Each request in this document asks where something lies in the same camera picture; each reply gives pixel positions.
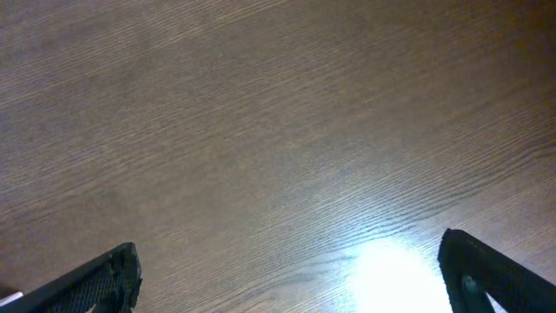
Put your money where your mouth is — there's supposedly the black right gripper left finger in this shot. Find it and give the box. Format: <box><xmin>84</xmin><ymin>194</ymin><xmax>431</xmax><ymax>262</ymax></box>
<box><xmin>1</xmin><ymin>243</ymin><xmax>142</xmax><ymax>313</ymax></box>

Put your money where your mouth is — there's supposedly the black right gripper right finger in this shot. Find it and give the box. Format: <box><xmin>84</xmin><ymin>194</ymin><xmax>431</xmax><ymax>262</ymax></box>
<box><xmin>438</xmin><ymin>229</ymin><xmax>555</xmax><ymax>313</ymax></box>

